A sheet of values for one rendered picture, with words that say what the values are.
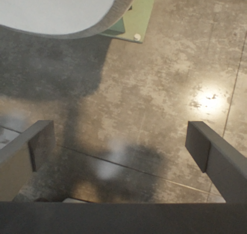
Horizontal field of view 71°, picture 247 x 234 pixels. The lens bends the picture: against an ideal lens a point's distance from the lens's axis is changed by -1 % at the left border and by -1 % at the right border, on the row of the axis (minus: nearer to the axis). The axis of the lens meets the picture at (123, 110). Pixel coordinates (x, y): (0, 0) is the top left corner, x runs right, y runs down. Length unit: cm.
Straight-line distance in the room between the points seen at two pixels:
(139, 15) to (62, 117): 70
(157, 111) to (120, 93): 22
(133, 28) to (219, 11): 48
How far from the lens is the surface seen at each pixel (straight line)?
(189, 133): 17
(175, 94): 96
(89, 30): 71
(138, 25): 107
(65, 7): 64
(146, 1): 115
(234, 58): 110
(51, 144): 17
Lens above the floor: 93
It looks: 81 degrees down
